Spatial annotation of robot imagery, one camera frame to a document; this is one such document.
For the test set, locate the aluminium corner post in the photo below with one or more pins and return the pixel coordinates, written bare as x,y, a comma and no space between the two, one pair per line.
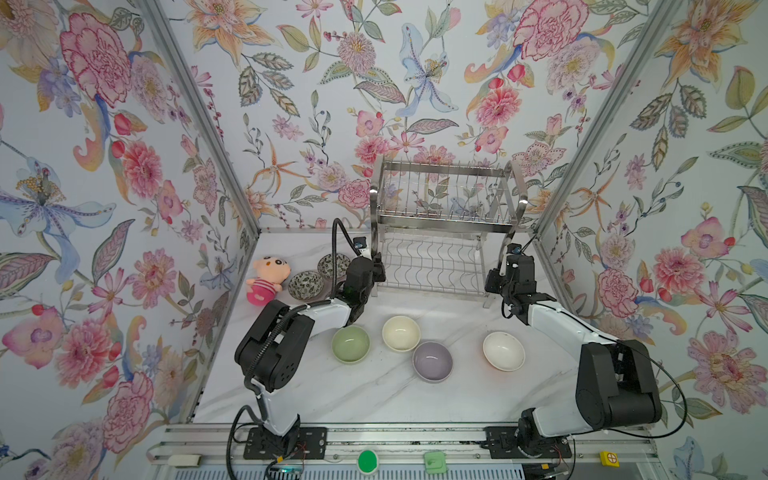
163,34
641,53

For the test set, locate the purple bowl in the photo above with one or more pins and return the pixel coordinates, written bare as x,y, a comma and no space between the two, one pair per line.
432,361

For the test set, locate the aluminium right corner post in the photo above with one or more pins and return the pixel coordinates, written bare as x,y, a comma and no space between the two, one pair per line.
641,53

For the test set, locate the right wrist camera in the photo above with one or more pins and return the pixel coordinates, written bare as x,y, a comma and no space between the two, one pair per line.
514,249

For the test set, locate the stainless steel dish rack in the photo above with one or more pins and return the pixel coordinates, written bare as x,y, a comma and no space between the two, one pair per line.
429,223

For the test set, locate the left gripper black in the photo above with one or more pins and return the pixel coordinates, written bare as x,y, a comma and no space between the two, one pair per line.
376,267

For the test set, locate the orange white bowl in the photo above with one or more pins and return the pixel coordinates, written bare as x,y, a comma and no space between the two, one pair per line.
503,351

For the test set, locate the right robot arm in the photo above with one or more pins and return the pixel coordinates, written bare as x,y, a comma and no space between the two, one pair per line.
615,384

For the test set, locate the pink plush doll toy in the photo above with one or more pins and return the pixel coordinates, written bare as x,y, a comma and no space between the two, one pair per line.
270,273

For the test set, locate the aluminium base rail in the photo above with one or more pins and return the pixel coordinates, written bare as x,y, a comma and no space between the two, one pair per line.
400,448

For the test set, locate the light green square button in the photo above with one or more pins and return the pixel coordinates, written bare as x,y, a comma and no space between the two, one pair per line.
435,463

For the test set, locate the green bowl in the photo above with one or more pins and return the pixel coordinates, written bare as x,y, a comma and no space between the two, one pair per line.
351,345

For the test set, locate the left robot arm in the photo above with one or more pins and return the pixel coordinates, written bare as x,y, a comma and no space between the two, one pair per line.
271,351

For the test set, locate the cream bowl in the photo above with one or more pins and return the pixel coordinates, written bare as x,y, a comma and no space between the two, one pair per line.
401,333

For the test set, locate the yellow emergency switch box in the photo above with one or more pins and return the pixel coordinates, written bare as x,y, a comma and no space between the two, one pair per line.
609,459

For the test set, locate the patterned bowl near doll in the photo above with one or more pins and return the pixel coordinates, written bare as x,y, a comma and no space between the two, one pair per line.
306,285

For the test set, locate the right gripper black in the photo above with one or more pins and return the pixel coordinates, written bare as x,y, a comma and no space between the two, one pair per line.
495,275

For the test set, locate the green round button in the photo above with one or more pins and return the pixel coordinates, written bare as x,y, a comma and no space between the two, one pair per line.
368,462

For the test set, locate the patterned bowl far back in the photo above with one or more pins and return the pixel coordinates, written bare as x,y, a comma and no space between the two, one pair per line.
327,262

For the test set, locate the white plug on rail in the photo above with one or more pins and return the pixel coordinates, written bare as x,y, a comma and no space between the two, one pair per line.
184,460

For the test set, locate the aluminium left corner post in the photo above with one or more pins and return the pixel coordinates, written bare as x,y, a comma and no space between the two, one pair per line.
163,34

